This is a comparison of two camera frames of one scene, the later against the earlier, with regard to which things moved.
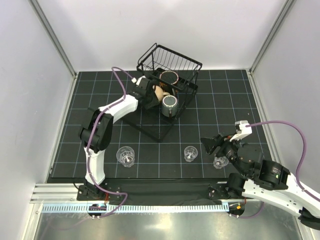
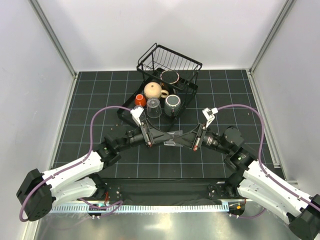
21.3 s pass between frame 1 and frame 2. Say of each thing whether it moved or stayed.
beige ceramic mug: stayed
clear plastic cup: moved
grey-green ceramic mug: moved
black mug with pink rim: stayed
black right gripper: moved
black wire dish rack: stayed
